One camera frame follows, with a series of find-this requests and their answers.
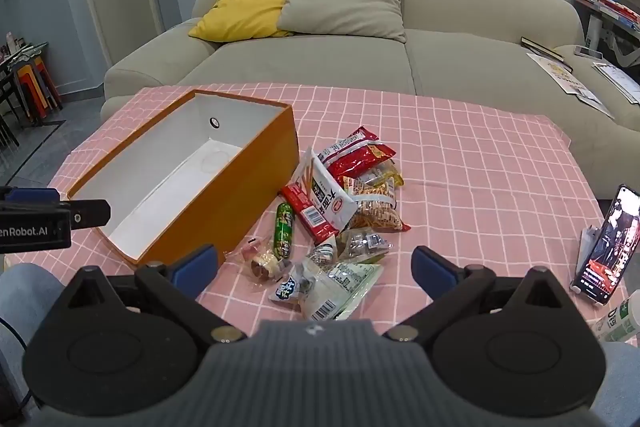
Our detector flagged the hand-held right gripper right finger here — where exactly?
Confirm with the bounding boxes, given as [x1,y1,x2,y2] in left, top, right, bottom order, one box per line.
[383,246,577,344]

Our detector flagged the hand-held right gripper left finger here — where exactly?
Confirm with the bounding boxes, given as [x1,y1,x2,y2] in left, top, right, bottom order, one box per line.
[65,244,247,344]

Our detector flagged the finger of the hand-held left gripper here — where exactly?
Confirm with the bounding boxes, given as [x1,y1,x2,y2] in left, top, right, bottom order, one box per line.
[68,199,112,231]
[0,186,61,206]

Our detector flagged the small clear candy packets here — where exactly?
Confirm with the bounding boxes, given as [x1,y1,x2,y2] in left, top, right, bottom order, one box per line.
[227,237,281,280]

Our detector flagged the orange patterned snack packet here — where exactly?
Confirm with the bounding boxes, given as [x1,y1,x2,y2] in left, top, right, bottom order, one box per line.
[342,174,412,233]

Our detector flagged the orange cardboard box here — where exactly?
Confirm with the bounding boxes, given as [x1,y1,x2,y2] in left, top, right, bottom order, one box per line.
[66,88,300,265]

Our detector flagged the green sausage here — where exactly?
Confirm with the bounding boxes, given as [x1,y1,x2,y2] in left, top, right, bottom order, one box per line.
[274,203,295,259]

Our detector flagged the white green snack packet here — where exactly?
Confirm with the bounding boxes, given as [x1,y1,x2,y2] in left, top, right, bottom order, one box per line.
[297,259,383,322]

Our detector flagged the small blue white packet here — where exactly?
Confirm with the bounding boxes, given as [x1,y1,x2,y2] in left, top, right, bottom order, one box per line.
[269,264,311,303]

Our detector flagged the yellow snack packet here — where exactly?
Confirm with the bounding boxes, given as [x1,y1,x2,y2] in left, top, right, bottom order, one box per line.
[365,159,403,188]

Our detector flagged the small grey white packet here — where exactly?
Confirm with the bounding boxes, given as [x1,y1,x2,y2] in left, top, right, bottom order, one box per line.
[307,243,338,265]

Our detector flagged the long red snack packet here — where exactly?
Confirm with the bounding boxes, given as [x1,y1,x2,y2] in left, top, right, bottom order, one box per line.
[280,184,338,245]

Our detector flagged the white stick snack packet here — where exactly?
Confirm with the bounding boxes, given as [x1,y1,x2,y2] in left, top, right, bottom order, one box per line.
[290,148,358,230]

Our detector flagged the red white snack bag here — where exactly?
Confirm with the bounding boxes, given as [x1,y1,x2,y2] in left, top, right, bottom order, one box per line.
[318,127,396,180]

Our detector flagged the person's left leg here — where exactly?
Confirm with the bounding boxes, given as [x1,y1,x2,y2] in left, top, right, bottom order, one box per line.
[0,263,66,408]

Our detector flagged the person's leg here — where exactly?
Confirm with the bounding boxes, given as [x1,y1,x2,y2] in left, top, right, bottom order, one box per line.
[0,263,66,408]
[597,341,640,427]

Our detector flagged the black dining chair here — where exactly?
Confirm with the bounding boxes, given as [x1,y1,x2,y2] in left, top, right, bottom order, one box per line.
[0,72,32,148]

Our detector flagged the stack of coloured stools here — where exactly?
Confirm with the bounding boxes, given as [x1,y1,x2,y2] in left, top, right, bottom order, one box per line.
[15,57,63,124]

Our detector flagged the pink checked tablecloth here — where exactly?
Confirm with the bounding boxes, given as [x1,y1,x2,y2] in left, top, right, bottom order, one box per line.
[46,83,617,338]

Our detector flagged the dining table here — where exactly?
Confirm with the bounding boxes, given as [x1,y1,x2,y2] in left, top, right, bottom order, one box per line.
[0,41,51,72]

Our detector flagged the white phone stand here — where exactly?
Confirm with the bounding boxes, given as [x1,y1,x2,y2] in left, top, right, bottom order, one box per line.
[580,227,609,279]

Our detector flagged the smartphone with lit screen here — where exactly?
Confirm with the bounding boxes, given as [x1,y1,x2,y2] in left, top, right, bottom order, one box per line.
[570,184,640,306]

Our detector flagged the white green bottle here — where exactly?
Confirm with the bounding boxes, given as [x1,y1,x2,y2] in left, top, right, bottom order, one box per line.
[590,289,640,344]

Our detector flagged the person's right leg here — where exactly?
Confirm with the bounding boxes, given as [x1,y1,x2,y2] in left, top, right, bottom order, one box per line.
[597,341,640,427]

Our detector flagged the beige sofa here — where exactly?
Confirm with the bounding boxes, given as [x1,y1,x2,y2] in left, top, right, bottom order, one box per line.
[100,0,640,188]

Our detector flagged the folded white leaflet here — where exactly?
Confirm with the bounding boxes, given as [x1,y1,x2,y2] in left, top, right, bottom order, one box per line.
[575,91,616,120]

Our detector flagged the white yellow magazine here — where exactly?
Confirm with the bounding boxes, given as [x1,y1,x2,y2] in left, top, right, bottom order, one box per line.
[526,53,601,100]

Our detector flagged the dark book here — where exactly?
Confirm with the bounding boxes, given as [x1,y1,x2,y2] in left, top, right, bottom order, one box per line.
[520,37,566,60]

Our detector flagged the yellow pillow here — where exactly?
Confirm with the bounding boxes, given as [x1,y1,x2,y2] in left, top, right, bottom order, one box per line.
[188,0,296,42]

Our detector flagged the white paper sheets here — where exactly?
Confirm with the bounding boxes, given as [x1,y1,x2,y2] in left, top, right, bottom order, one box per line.
[592,62,640,104]

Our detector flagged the stack of books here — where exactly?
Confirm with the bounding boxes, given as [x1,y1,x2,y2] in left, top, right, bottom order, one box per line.
[572,0,640,30]

